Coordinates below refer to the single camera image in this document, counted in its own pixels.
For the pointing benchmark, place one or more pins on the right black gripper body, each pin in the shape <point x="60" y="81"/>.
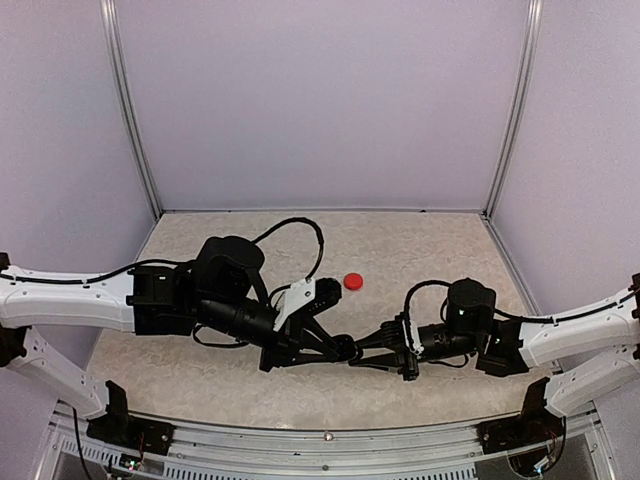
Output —
<point x="411" y="367"/>

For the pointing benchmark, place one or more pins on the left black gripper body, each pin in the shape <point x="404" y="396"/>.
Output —
<point x="286" y="343"/>

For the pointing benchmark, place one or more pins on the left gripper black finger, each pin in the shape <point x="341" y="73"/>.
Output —
<point x="303" y="358"/>
<point x="315" y="338"/>

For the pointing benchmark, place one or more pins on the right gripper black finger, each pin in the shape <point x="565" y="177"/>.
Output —
<point x="389" y="362"/>
<point x="378" y="340"/>

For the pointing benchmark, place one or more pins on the red round charging case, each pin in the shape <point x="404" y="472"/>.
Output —
<point x="353" y="281"/>

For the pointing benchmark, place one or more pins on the black charging case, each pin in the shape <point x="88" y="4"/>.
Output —
<point x="346" y="348"/>

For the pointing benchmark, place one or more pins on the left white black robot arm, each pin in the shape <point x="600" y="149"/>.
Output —
<point x="221" y="289"/>

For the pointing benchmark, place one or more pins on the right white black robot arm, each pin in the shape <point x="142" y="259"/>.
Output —
<point x="505" y="344"/>

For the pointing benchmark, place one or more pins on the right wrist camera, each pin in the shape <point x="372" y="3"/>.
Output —
<point x="413" y="340"/>

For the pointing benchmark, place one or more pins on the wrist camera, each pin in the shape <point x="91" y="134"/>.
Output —
<point x="312" y="296"/>
<point x="413" y="340"/>

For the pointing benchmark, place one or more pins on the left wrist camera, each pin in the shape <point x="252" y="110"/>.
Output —
<point x="312" y="296"/>

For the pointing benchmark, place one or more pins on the front aluminium rail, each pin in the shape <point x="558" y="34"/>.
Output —
<point x="208" y="451"/>

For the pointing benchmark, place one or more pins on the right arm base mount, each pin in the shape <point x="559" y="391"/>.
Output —
<point x="516" y="431"/>

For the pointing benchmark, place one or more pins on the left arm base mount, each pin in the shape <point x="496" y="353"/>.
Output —
<point x="131" y="432"/>

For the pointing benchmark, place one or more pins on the right aluminium frame post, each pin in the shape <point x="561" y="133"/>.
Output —
<point x="517" y="106"/>

